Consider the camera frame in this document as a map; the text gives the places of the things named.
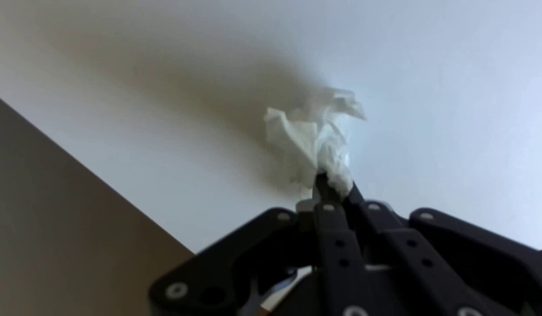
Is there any white paper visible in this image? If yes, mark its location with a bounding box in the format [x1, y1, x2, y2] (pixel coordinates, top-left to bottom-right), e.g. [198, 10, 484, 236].
[263, 87, 365, 196]

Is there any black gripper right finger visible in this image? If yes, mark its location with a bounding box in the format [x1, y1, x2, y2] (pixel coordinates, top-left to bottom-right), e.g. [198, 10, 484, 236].
[342, 187, 542, 316]

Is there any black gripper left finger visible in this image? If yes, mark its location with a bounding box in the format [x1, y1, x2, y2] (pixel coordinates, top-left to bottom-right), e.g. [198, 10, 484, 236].
[147, 173, 363, 316]

